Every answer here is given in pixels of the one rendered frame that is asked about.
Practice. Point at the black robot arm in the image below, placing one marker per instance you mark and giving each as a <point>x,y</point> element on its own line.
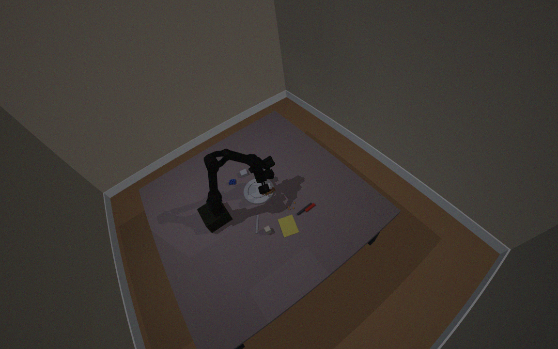
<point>214,198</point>

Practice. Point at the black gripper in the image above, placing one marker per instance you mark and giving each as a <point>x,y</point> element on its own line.
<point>264,188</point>

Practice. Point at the yellow flat rectangular sheet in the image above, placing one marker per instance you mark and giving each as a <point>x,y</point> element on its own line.
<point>288,225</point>

